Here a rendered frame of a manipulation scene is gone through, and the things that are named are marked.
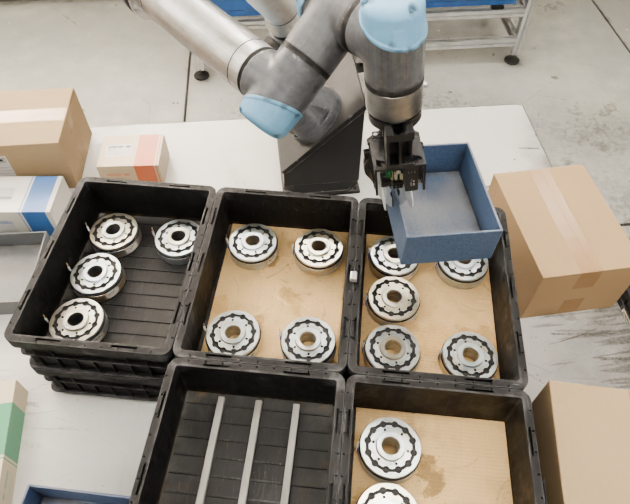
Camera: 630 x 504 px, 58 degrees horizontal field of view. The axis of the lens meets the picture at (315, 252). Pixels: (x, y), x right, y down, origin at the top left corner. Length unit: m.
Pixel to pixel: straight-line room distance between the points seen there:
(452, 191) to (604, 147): 2.01
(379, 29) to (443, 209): 0.42
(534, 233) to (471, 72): 2.02
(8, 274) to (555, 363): 1.26
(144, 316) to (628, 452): 0.88
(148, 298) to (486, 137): 1.05
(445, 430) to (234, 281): 0.50
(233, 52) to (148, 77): 2.42
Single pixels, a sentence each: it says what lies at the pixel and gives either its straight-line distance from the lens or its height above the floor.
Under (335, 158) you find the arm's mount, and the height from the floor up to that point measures 0.83.
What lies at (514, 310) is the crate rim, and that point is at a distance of 1.08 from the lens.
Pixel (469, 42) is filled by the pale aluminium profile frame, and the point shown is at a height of 0.13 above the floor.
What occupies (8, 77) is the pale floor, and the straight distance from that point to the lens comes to 3.48.
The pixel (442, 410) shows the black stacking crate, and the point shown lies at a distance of 1.05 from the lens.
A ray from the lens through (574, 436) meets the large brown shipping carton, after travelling 1.04.
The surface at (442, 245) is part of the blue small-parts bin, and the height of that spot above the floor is 1.11.
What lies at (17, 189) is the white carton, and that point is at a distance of 1.57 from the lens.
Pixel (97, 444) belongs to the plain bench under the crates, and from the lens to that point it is 1.23.
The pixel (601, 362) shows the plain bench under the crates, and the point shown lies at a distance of 1.37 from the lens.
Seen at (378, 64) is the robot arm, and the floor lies 1.41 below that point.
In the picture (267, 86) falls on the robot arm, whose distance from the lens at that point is 0.75.
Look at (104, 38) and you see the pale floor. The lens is 3.59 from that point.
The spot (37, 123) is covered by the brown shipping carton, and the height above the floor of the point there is 0.86.
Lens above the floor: 1.80
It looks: 53 degrees down
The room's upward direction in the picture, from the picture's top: straight up
